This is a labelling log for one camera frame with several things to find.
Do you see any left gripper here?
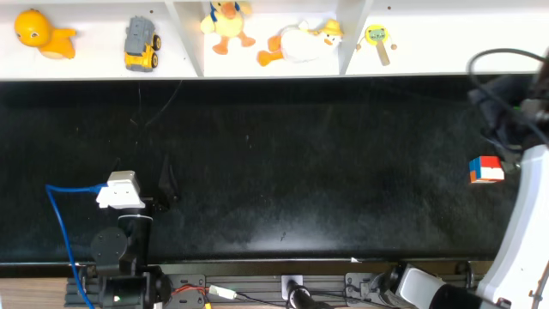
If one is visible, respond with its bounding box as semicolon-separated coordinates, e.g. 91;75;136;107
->
139;154;180;214

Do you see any yellow rattle drum toy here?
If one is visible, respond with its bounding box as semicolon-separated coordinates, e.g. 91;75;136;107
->
354;24;398;67

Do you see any grey and yellow toy truck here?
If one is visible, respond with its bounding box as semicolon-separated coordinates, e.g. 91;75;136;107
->
123;15;163;73

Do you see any yellow plush duck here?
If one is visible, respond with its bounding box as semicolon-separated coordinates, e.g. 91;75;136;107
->
199;0;257;56

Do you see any white plush duck with hat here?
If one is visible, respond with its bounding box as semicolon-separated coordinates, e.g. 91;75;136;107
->
256;18;345;68

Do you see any orange rubber duck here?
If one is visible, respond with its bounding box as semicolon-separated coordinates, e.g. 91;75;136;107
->
13;8;78;60

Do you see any white shelf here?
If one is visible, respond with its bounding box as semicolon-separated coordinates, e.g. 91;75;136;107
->
0;0;549;82

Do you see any many-coloured puzzle cube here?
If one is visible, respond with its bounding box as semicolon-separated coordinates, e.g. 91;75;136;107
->
468;154;506;185

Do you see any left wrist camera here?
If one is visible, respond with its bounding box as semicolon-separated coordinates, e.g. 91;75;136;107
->
95;170;147;210

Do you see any blue cable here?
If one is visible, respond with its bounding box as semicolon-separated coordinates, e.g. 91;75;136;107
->
45;183;109;309

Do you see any black cable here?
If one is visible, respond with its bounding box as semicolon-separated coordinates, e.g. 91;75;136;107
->
466;47;549;149

